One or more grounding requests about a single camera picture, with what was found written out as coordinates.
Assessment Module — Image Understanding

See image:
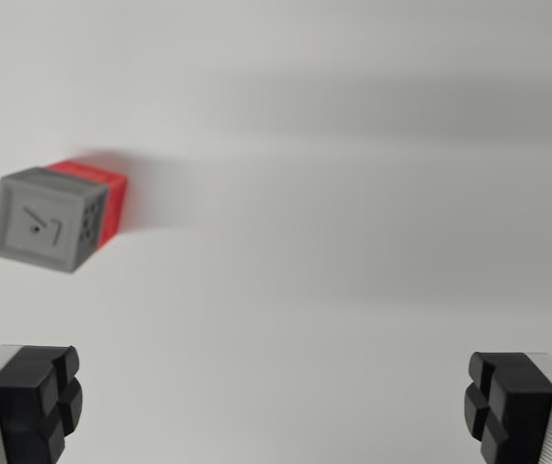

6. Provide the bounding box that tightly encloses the black-tipped silver gripper left finger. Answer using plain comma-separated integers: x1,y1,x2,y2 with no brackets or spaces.
0,343,84,464

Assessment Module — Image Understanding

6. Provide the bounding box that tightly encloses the black-tipped silver gripper right finger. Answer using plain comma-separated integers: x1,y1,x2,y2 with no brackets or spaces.
463,351,552,464

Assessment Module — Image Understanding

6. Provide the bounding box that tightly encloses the grey embossed toy cube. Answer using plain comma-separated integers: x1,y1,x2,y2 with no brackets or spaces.
0,166,110,275

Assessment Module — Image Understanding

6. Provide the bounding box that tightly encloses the red embossed toy cube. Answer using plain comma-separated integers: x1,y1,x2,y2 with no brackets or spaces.
45,158,129,250

